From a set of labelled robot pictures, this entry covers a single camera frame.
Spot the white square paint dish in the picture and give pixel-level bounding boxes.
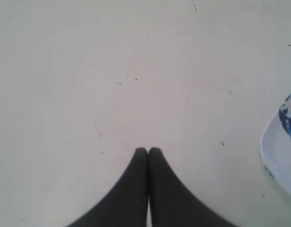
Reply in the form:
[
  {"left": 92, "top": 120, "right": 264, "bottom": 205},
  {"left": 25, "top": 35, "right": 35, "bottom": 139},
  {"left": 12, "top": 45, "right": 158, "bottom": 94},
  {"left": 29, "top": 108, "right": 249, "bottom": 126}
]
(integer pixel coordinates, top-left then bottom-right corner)
[{"left": 259, "top": 93, "right": 291, "bottom": 197}]

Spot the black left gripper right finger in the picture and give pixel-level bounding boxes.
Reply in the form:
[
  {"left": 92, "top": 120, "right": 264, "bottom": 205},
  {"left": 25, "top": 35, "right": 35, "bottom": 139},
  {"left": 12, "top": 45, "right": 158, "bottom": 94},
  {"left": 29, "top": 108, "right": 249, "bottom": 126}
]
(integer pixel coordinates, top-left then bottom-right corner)
[{"left": 149, "top": 148, "right": 234, "bottom": 227}]

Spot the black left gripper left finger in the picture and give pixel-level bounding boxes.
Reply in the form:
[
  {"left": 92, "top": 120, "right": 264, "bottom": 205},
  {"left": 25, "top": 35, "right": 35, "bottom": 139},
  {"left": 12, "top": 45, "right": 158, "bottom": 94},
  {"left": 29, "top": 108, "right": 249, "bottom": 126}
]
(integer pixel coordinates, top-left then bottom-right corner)
[{"left": 69, "top": 148, "right": 148, "bottom": 227}]

